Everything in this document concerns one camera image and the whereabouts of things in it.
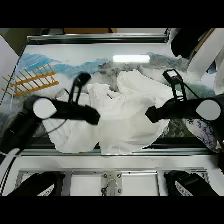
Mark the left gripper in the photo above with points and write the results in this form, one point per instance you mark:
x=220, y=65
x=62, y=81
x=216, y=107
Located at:
x=87, y=114

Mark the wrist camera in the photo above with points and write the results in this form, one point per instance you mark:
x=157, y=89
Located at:
x=82, y=79
x=173, y=80

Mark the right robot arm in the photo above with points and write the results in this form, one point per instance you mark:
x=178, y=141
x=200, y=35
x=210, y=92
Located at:
x=186, y=108

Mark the black garment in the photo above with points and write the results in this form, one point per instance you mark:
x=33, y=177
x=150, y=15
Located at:
x=186, y=40

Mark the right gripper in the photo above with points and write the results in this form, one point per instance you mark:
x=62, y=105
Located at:
x=155, y=114

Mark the white blue patterned garment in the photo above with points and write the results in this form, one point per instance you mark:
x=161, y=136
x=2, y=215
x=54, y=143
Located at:
x=203, y=131

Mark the white long-sleeved shirt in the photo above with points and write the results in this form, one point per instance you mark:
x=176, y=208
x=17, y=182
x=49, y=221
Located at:
x=123, y=123

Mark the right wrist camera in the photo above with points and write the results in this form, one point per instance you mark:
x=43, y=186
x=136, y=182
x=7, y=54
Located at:
x=173, y=80

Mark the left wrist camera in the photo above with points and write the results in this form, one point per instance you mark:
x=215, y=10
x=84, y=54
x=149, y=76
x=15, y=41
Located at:
x=82, y=79

